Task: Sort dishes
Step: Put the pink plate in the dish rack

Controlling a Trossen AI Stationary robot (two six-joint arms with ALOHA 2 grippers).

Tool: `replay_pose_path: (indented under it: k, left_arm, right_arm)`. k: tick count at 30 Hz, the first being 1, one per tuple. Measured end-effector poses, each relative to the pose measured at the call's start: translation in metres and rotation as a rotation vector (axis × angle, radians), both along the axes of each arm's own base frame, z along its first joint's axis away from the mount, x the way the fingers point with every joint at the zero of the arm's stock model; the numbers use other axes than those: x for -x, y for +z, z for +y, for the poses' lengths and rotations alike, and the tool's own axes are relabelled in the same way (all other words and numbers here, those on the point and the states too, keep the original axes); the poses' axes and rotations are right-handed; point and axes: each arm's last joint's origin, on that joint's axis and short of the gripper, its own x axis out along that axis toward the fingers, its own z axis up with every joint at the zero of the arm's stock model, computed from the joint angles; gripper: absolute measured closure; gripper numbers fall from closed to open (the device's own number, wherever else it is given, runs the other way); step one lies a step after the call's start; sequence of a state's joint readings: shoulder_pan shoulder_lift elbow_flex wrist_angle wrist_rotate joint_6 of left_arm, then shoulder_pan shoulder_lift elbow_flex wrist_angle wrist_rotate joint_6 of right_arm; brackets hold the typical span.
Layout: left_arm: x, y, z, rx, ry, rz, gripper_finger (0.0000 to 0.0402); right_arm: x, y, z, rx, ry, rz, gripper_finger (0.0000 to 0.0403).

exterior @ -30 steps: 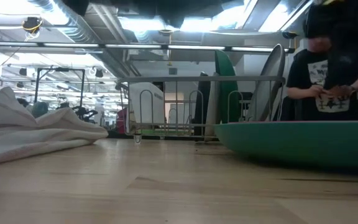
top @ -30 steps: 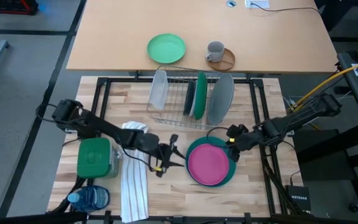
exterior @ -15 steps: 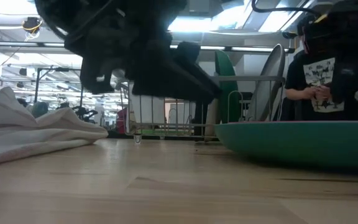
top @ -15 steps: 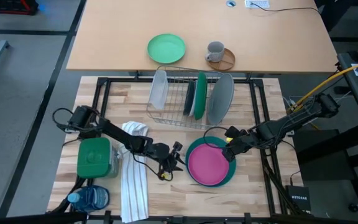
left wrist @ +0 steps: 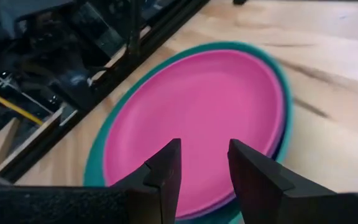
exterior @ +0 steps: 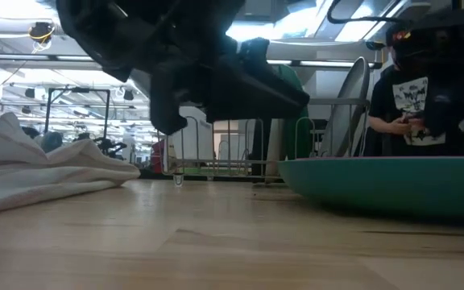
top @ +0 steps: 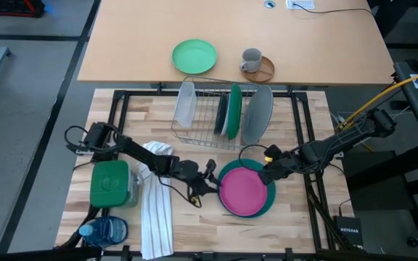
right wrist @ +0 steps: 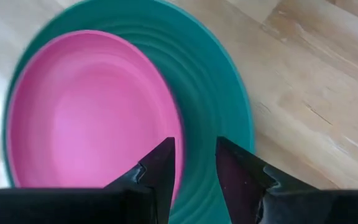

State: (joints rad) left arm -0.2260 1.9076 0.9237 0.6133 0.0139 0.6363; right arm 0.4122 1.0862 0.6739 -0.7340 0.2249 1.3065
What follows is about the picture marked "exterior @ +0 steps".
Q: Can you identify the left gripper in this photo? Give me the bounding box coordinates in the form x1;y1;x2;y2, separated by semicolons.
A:
150;36;310;137

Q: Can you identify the green plate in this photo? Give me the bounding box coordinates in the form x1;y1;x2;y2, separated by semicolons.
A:
271;64;314;161

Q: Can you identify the white plate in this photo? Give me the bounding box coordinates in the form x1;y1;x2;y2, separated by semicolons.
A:
319;56;372;159

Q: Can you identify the teal plate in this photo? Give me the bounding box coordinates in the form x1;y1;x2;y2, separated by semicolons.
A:
277;155;464;221

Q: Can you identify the white cutlery holder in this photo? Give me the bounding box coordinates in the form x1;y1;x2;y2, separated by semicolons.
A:
170;106;216;161

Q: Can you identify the green drip tray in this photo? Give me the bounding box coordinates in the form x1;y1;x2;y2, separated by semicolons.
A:
181;166;257;177

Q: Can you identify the red cabinet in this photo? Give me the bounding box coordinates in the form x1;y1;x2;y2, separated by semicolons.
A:
151;139;167;173

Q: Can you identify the long ceiling light strip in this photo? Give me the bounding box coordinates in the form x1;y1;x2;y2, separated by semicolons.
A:
0;53;378;68

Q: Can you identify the grey round object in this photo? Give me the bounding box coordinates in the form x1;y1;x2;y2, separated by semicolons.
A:
39;130;64;152

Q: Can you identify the white folded cloth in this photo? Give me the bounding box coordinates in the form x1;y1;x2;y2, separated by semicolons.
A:
0;111;142;218

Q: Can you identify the white wire dish rack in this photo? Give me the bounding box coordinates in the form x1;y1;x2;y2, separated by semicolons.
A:
158;97;372;187

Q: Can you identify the black rig frame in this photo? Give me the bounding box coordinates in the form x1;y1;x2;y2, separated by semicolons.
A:
43;85;112;136

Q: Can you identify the black cable loop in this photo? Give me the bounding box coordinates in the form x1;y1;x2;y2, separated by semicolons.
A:
326;0;403;24

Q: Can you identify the ceiling camera with yellow cable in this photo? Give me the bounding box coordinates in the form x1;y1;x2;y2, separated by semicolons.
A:
28;20;56;44

